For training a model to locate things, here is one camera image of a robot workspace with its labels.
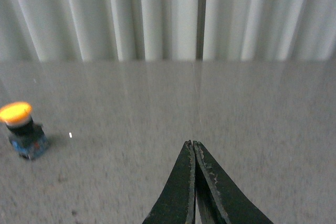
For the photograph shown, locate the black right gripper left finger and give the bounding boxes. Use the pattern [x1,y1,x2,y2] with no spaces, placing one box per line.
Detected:
[143,140,196,223]

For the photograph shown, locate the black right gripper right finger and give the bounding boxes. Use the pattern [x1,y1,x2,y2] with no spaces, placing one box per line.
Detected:
[193,141,272,223]

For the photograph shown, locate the yellow push button switch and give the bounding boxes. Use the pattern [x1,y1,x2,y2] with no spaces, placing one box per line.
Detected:
[1,101,49,161]

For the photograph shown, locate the white pleated curtain right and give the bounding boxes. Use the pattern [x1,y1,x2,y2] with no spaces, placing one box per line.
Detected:
[202,0,335,61]

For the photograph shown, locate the white pleated curtain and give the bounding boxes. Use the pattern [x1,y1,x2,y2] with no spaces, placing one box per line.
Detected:
[202,0,335,61]
[1,0,198,62]

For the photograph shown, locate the white pleated curtain left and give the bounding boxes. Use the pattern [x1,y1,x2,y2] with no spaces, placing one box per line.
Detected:
[1,0,198,62]

